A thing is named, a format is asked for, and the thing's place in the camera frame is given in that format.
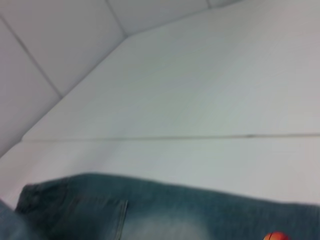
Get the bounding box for blue denim shorts with print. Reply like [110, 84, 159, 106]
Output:
[0, 172, 320, 240]

